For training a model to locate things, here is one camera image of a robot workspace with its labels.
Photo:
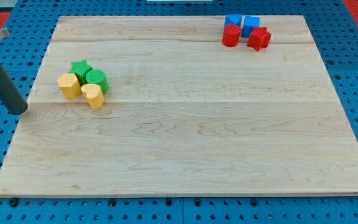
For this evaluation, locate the green star block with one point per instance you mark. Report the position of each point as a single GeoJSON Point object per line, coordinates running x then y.
{"type": "Point", "coordinates": [80, 69]}

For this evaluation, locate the red star block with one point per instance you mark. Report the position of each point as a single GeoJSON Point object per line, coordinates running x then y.
{"type": "Point", "coordinates": [259, 38]}

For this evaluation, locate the light wooden board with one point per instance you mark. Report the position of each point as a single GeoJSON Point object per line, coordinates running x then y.
{"type": "Point", "coordinates": [184, 116]}

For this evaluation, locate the yellow heart block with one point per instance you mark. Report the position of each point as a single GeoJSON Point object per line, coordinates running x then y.
{"type": "Point", "coordinates": [93, 95]}

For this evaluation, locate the green cylinder block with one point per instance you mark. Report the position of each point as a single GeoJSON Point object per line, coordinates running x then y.
{"type": "Point", "coordinates": [98, 77]}

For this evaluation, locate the red cylinder block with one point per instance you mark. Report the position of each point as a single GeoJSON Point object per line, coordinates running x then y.
{"type": "Point", "coordinates": [231, 34]}

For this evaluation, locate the blue triangle block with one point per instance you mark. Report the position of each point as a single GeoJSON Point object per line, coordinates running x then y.
{"type": "Point", "coordinates": [235, 19]}

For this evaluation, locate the yellow hexagon block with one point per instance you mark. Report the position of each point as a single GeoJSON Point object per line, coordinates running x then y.
{"type": "Point", "coordinates": [69, 85]}

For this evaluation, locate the blue cube block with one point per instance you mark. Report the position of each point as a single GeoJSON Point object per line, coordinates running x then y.
{"type": "Point", "coordinates": [249, 23]}

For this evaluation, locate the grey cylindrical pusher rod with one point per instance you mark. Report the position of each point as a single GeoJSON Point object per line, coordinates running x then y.
{"type": "Point", "coordinates": [10, 96]}

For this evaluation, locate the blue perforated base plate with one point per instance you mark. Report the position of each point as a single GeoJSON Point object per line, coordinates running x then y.
{"type": "Point", "coordinates": [334, 26]}

